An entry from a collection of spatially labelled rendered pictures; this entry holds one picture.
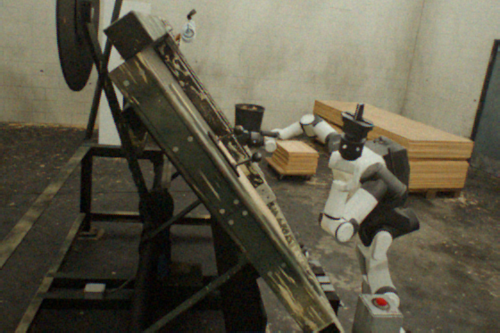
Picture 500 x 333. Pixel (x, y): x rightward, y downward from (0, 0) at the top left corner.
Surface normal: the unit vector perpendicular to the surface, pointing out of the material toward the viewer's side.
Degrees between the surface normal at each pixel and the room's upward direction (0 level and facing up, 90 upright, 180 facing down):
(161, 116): 90
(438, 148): 90
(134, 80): 90
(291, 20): 90
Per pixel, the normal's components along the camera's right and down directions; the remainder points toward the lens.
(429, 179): 0.30, 0.24
